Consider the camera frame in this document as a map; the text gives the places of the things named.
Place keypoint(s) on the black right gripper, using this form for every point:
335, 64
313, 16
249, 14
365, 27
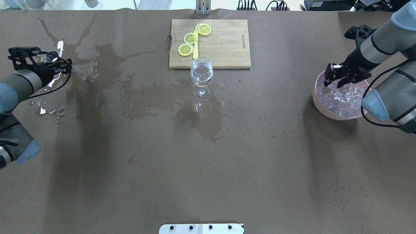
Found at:
353, 63

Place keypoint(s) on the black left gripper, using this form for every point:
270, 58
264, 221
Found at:
43, 72

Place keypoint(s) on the small steel jigger cup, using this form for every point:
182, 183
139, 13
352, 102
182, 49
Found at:
51, 56

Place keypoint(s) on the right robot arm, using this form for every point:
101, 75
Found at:
390, 97

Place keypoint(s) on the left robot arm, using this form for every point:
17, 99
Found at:
17, 144

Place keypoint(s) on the pink ice bowl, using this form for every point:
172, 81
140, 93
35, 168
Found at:
338, 103

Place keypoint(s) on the clear wine glass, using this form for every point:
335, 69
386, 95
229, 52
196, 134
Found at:
202, 76

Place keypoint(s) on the bamboo cutting board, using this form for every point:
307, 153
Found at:
227, 47

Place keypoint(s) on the yellow plastic knife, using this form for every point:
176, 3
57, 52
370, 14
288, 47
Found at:
195, 54

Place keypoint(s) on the lemon slice middle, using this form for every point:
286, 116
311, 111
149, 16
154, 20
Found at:
190, 38

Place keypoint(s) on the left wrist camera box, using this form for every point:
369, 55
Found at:
22, 57

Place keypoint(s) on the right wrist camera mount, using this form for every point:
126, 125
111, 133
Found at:
359, 34

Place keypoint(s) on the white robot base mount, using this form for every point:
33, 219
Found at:
203, 228

